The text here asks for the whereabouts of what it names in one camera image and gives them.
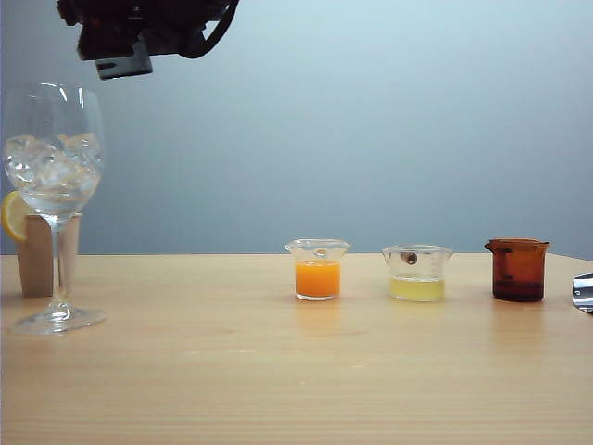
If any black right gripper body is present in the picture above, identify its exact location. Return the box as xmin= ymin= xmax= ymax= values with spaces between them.
xmin=57 ymin=0 xmax=208 ymax=62

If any beige paper cup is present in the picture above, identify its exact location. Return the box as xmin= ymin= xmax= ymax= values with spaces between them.
xmin=17 ymin=213 xmax=82 ymax=298

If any clear measuring cup orange juice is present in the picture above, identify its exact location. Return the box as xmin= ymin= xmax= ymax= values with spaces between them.
xmin=284 ymin=238 xmax=351 ymax=302

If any clear measuring cup yellow liquid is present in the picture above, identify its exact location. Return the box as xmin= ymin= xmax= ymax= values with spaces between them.
xmin=380 ymin=245 xmax=453 ymax=303

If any amber glass measuring cup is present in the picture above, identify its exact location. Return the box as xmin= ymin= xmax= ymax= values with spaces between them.
xmin=484 ymin=237 xmax=551 ymax=303

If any clear ice cube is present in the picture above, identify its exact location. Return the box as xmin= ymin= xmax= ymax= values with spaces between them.
xmin=4 ymin=136 xmax=47 ymax=186
xmin=41 ymin=157 xmax=101 ymax=196
xmin=57 ymin=133 xmax=103 ymax=161

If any clear stemmed wine glass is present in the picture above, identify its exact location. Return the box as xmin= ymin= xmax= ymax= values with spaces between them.
xmin=3 ymin=82 xmax=107 ymax=336

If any yellow lemon slice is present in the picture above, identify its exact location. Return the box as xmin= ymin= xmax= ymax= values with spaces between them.
xmin=0 ymin=190 xmax=29 ymax=243

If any shiny silver metal object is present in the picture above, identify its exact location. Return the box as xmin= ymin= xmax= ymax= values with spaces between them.
xmin=570 ymin=272 xmax=593 ymax=314

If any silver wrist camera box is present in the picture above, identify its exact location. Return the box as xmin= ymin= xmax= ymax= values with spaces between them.
xmin=95 ymin=39 xmax=155 ymax=81

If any black looped wrist cable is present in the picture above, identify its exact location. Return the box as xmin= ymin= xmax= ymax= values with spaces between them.
xmin=177 ymin=0 xmax=240 ymax=60

